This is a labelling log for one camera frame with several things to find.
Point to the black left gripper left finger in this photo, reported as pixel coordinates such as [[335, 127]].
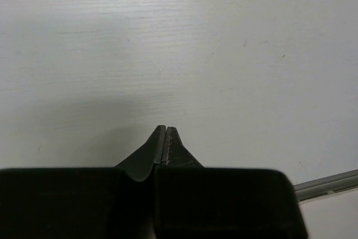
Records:
[[81, 202]]

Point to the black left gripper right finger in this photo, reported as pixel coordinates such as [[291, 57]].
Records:
[[193, 201]]

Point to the aluminium table front rail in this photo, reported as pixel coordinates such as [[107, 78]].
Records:
[[326, 186]]

